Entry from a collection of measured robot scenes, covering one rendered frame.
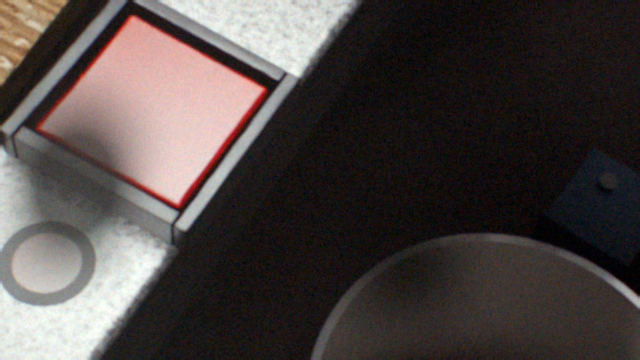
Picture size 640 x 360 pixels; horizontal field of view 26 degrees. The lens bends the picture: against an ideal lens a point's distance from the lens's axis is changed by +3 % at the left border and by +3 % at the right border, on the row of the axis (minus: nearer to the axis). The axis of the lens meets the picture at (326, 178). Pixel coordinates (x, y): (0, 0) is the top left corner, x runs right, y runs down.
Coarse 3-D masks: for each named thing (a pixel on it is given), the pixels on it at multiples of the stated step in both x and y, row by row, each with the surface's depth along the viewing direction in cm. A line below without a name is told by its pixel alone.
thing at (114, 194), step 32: (128, 0) 51; (96, 32) 50; (192, 32) 51; (64, 64) 50; (256, 64) 50; (32, 96) 49; (288, 96) 50; (0, 128) 48; (32, 128) 49; (256, 128) 49; (32, 160) 49; (64, 160) 48; (224, 160) 48; (96, 192) 48; (128, 192) 47; (224, 192) 48; (160, 224) 47; (192, 224) 47
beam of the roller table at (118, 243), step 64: (192, 0) 53; (256, 0) 54; (320, 0) 54; (384, 0) 57; (320, 64) 53; (0, 192) 49; (64, 192) 49; (256, 192) 54; (128, 256) 48; (192, 256) 50; (0, 320) 46; (64, 320) 47; (128, 320) 47
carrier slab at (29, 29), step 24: (0, 0) 50; (24, 0) 50; (48, 0) 50; (72, 0) 51; (0, 24) 50; (24, 24) 50; (48, 24) 50; (0, 48) 49; (24, 48) 49; (48, 48) 51; (0, 72) 49; (24, 72) 50; (0, 96) 49
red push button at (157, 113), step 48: (144, 48) 50; (192, 48) 51; (96, 96) 49; (144, 96) 50; (192, 96) 50; (240, 96) 50; (96, 144) 48; (144, 144) 49; (192, 144) 49; (144, 192) 48; (192, 192) 48
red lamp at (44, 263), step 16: (32, 240) 48; (48, 240) 48; (64, 240) 48; (16, 256) 48; (32, 256) 48; (48, 256) 48; (64, 256) 48; (80, 256) 48; (16, 272) 47; (32, 272) 47; (48, 272) 47; (64, 272) 47; (32, 288) 47; (48, 288) 47
